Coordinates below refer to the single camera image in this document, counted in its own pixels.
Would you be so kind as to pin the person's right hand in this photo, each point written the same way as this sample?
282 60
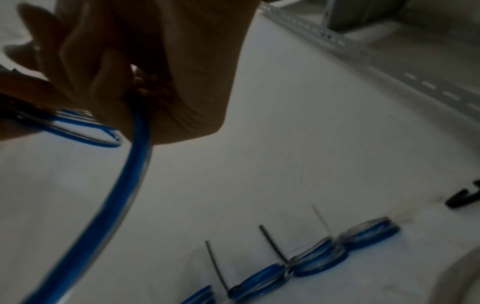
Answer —
180 59

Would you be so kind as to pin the person's left hand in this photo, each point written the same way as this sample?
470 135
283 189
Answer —
33 86

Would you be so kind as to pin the curled black cable tie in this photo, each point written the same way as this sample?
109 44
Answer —
459 202

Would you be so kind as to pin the white perforated shelf upright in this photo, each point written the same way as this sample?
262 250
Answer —
337 38

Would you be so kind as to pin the grey shelf board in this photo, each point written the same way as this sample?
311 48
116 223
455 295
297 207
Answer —
360 14

